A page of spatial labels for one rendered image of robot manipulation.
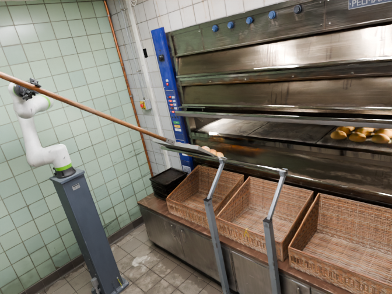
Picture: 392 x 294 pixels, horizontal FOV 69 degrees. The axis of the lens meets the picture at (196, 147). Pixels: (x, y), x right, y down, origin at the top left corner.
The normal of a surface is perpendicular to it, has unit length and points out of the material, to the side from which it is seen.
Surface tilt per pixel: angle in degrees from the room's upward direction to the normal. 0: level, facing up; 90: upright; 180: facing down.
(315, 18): 90
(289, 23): 90
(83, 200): 90
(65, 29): 90
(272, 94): 70
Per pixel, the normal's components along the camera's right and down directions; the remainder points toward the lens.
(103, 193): 0.69, 0.12
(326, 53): -0.72, 0.04
